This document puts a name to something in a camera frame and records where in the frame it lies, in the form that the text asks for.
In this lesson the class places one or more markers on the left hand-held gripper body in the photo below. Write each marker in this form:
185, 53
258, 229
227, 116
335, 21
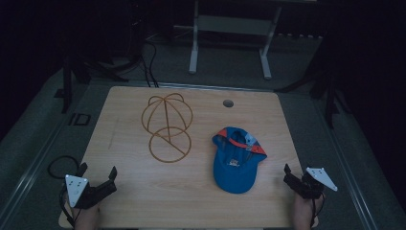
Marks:
77, 190

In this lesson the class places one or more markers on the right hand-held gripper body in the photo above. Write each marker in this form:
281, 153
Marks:
314, 185

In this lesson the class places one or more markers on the blue cap with orange trim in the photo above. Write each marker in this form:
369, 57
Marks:
236, 166

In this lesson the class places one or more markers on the person's right hand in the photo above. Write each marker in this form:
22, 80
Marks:
303, 212

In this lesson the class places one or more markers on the person's left hand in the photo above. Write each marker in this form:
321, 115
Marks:
86, 218

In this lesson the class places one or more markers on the black tripod stand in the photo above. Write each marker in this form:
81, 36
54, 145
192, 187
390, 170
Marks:
81, 68
322, 86

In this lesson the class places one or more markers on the white metal stand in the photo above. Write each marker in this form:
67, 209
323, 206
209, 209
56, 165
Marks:
233, 25

